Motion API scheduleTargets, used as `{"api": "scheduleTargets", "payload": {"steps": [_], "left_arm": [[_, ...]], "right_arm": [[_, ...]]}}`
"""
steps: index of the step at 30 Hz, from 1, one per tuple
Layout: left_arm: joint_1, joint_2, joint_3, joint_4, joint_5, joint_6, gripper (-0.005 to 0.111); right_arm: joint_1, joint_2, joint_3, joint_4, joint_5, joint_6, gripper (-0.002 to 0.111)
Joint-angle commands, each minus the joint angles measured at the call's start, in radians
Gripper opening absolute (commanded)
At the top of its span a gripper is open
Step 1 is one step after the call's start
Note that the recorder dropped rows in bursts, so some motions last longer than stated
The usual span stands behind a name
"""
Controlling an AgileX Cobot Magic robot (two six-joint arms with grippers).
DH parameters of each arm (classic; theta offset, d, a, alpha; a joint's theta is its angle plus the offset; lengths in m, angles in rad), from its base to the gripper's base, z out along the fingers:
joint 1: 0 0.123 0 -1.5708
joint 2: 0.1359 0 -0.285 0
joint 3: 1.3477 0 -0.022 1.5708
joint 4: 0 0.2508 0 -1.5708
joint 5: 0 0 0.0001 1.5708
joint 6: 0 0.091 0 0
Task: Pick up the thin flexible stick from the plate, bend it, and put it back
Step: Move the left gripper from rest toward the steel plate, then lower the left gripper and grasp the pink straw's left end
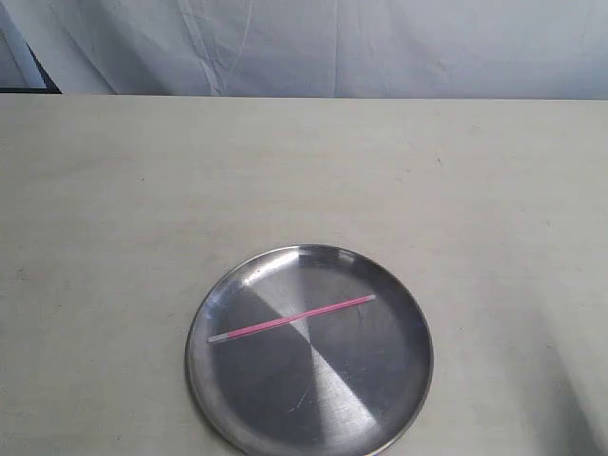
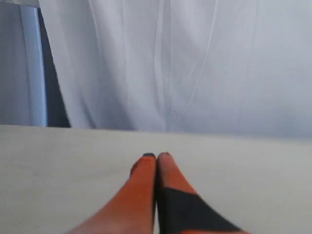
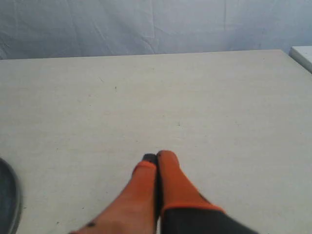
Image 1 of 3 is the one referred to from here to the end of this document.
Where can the thin pink stick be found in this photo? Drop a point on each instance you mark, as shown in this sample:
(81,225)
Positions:
(286,320)

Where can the round steel plate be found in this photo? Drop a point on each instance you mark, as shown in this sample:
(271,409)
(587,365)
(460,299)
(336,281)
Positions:
(344,383)

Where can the white backdrop cloth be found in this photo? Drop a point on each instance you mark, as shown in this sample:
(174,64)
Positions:
(351,49)

